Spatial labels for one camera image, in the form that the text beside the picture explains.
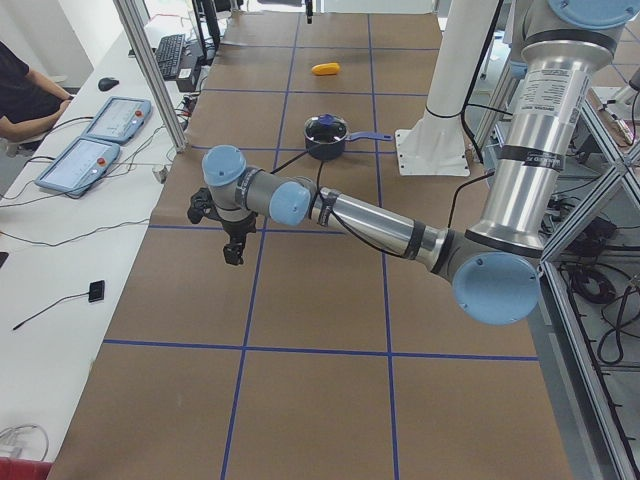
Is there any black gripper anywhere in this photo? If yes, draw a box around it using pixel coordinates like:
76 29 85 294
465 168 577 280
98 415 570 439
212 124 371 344
218 212 257 266

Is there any glass pot lid blue knob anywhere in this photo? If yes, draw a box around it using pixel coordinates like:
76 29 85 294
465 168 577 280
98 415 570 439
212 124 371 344
304 114 348 143

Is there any yellow corn cob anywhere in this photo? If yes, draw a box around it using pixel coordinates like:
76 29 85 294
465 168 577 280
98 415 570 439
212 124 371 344
311 62 341 76

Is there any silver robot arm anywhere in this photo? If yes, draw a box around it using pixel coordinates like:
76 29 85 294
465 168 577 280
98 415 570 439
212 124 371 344
188 1 639 325

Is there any small metal cylinder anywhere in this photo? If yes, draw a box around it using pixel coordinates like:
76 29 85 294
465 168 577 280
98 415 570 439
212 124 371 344
152 165 168 184

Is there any brown paper table cover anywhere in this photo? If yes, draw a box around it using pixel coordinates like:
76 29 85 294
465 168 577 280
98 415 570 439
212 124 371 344
50 13 572 479

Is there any dark blue saucepan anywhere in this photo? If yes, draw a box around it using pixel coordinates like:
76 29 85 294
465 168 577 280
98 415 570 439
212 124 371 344
303 113 394 161

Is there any blue teach pendant far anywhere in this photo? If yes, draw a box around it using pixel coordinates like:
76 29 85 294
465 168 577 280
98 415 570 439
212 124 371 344
83 96 152 145

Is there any blue teach pendant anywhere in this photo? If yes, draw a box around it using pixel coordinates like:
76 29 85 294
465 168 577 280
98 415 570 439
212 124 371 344
35 137 121 198
83 96 152 145

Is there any blue teach pendant near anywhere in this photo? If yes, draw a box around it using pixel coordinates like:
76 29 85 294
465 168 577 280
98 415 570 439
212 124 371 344
35 137 121 198

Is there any black computer mouse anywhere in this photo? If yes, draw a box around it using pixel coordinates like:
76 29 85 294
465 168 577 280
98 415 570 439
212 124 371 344
98 77 119 92

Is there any black keyboard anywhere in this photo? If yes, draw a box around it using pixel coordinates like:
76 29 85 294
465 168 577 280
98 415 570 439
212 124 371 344
155 34 185 80

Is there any seated person black shirt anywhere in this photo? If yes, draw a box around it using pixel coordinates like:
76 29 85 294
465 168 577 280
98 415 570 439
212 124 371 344
1 43 73 143

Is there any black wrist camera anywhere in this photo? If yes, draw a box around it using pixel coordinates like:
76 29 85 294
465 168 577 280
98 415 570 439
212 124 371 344
187 187 219 224

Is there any small black pad with cable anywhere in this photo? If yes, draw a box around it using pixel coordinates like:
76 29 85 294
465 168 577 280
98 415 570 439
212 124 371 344
12 280 106 331

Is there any aluminium frame post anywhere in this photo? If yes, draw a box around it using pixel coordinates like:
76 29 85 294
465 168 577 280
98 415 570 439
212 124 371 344
113 0 187 153

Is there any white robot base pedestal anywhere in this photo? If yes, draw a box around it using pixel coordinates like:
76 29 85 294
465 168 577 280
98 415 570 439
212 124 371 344
395 0 501 177

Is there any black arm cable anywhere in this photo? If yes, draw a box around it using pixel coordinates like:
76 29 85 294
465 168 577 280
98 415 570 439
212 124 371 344
269 149 494 259

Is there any white cable bundle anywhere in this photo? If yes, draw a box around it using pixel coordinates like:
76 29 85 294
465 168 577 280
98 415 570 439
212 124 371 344
0 423 50 460

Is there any aluminium frame rack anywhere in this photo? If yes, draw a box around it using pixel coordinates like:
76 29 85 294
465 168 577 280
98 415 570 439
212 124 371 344
529 66 639 479

